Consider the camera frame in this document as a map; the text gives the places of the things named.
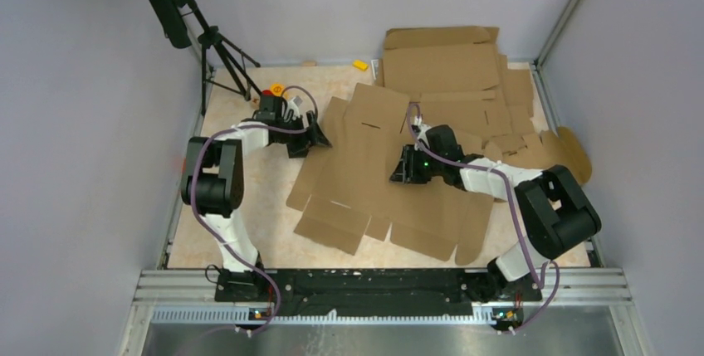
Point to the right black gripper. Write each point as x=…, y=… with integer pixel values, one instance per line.
x=406, y=171

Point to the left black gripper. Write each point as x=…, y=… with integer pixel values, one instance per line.
x=311, y=137

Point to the cardboard box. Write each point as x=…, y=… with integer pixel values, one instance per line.
x=344, y=191

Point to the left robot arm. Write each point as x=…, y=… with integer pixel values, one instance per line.
x=213, y=179

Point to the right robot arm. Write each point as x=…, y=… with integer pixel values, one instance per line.
x=549, y=209

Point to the yellow round toy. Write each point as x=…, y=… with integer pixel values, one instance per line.
x=278, y=89

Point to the stack of cardboard blanks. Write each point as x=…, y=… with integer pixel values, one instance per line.
x=459, y=78

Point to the yellow block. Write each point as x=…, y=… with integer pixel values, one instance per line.
x=360, y=65

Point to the small printed card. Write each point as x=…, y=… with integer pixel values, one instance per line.
x=374, y=64

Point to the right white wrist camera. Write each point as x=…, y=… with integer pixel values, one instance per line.
x=418, y=130

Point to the black camera tripod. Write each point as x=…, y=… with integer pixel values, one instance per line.
x=171, y=14

